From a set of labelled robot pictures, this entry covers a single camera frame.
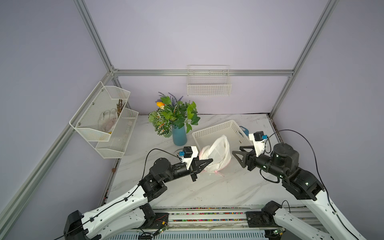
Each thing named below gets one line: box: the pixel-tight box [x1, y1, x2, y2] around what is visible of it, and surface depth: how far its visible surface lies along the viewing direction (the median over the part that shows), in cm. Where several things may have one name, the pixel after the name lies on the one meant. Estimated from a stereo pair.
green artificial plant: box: [148, 92, 201, 147], surface depth 79 cm
